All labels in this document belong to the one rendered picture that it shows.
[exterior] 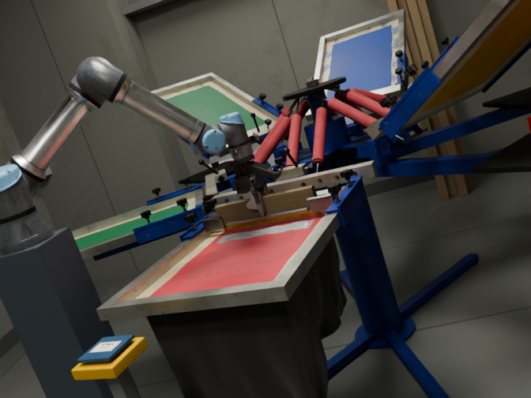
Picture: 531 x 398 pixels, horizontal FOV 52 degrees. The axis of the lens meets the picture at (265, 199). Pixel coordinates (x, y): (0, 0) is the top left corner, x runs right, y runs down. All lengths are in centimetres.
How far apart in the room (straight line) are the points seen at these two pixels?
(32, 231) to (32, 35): 397
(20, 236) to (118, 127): 364
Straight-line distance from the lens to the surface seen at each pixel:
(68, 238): 175
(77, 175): 551
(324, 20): 527
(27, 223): 168
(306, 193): 180
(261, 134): 298
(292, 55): 529
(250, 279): 147
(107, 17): 520
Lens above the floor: 146
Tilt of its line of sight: 13 degrees down
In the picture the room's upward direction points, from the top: 18 degrees counter-clockwise
